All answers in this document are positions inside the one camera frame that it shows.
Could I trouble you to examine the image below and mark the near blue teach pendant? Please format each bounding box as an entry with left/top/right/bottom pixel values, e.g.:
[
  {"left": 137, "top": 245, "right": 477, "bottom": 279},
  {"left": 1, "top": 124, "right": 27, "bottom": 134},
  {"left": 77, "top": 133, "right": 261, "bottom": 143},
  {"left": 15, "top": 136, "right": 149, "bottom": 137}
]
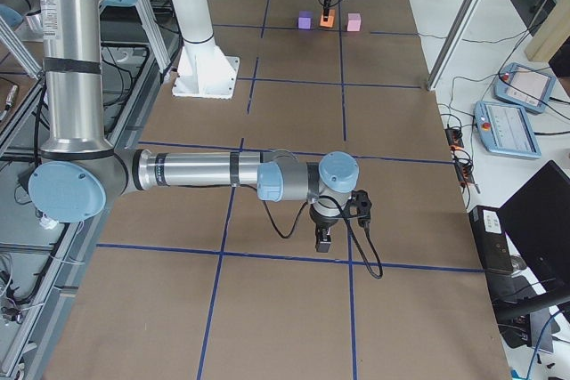
[{"left": 474, "top": 101, "right": 542, "bottom": 159}]

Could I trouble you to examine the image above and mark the orange black power strip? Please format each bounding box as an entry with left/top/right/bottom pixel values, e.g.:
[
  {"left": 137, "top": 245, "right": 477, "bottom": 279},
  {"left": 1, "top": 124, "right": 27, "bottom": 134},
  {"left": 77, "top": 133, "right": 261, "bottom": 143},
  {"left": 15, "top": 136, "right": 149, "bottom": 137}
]
[{"left": 444, "top": 126, "right": 475, "bottom": 189}]

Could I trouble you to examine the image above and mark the orange foam cube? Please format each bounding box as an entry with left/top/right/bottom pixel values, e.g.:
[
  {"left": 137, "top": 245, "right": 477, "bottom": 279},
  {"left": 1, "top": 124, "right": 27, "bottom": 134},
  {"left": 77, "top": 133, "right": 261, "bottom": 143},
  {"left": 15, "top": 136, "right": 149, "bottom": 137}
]
[{"left": 319, "top": 11, "right": 335, "bottom": 28}]

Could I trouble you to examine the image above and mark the blue teach pendant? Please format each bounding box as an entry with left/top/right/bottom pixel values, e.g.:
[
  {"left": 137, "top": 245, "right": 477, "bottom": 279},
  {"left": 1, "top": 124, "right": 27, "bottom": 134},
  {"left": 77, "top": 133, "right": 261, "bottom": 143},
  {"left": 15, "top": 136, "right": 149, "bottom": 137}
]
[
  {"left": 474, "top": 101, "right": 542, "bottom": 159},
  {"left": 494, "top": 62, "right": 555, "bottom": 114}
]

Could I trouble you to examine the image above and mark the black camera cable arm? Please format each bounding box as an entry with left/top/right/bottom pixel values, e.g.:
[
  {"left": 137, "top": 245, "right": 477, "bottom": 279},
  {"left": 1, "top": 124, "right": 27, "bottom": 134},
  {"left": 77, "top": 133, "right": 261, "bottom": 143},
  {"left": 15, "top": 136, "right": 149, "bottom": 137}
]
[{"left": 262, "top": 199, "right": 384, "bottom": 280}]

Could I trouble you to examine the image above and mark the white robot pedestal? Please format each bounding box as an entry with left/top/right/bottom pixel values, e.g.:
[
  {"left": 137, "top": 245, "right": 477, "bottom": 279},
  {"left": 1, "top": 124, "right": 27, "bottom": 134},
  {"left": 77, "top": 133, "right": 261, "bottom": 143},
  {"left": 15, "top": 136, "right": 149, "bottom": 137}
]
[{"left": 172, "top": 0, "right": 240, "bottom": 99}]

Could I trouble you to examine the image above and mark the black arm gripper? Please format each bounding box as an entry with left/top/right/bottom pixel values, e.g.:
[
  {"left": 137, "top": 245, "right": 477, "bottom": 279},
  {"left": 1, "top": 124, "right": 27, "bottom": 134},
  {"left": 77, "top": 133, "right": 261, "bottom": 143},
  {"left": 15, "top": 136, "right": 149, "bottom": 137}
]
[{"left": 309, "top": 208, "right": 338, "bottom": 253}]

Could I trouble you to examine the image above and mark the black laptop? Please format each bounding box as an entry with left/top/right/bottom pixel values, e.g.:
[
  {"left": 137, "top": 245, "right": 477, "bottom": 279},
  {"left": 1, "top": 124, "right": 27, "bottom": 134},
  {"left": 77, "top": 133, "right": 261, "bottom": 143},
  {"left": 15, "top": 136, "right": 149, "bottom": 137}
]
[{"left": 498, "top": 160, "right": 570, "bottom": 290}]

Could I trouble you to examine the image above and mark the pink foam cube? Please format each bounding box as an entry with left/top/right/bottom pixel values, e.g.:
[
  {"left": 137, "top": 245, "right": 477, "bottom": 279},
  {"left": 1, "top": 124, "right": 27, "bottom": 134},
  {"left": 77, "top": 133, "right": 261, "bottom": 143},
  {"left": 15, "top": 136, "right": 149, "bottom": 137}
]
[{"left": 346, "top": 12, "right": 362, "bottom": 32}]

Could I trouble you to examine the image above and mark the purple foam cube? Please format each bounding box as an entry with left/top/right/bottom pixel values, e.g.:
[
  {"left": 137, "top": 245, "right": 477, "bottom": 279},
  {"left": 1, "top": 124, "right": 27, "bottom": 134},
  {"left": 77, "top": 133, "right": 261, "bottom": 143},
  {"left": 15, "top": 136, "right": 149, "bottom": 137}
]
[{"left": 297, "top": 11, "right": 313, "bottom": 29}]

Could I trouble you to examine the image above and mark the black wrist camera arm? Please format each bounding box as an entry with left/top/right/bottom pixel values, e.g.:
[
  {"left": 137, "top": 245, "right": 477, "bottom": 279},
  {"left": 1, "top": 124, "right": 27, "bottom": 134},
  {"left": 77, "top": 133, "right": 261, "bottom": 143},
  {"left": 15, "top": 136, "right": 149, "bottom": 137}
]
[{"left": 346, "top": 190, "right": 372, "bottom": 229}]

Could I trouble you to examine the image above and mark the far blue teach pendant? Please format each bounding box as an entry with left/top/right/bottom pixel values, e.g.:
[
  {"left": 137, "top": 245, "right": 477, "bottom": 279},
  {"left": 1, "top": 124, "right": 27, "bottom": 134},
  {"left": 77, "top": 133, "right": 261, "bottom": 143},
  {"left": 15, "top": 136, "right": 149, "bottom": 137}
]
[{"left": 494, "top": 62, "right": 555, "bottom": 114}]

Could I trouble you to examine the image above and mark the black box with label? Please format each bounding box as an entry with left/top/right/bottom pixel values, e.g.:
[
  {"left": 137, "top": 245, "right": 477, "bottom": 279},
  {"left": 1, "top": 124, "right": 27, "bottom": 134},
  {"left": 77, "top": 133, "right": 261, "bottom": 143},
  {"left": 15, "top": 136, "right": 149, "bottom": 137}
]
[{"left": 468, "top": 206, "right": 513, "bottom": 275}]

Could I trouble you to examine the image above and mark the aluminium frame post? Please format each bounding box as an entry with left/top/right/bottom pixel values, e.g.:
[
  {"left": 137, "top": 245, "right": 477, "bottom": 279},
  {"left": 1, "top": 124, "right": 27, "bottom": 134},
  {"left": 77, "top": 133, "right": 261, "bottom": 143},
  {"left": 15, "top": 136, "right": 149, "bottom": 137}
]
[{"left": 427, "top": 0, "right": 481, "bottom": 91}]

